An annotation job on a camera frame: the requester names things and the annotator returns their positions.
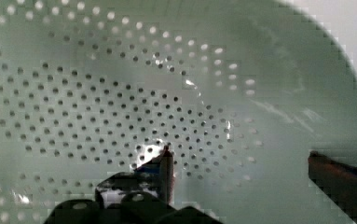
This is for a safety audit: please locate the green plastic strainer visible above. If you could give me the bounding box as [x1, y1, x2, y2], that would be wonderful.
[0, 0, 357, 224]

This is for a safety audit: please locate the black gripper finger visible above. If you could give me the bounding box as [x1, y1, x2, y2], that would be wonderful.
[308, 151, 357, 223]

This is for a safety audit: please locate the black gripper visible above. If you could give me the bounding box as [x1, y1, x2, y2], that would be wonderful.
[44, 146, 223, 224]

